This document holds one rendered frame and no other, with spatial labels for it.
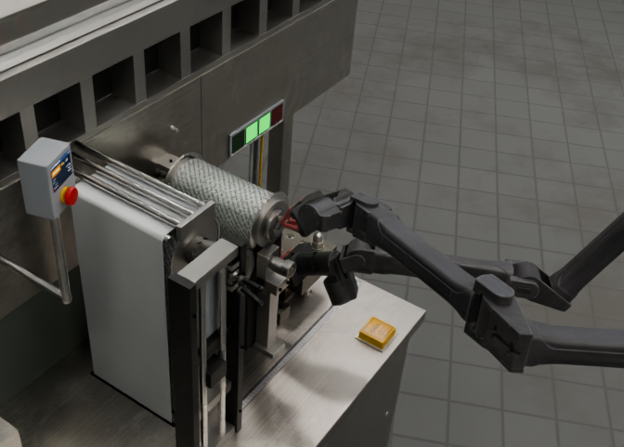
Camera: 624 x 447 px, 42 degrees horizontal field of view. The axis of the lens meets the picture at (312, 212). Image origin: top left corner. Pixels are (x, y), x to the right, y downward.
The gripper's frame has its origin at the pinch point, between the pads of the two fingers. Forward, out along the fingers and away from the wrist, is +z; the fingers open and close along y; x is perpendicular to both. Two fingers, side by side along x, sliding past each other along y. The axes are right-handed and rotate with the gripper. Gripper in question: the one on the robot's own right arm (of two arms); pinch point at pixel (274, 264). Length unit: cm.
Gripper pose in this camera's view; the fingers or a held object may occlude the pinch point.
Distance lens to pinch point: 201.7
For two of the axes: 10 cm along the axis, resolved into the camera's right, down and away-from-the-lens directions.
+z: -7.5, 0.6, 6.5
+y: 5.5, -4.8, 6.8
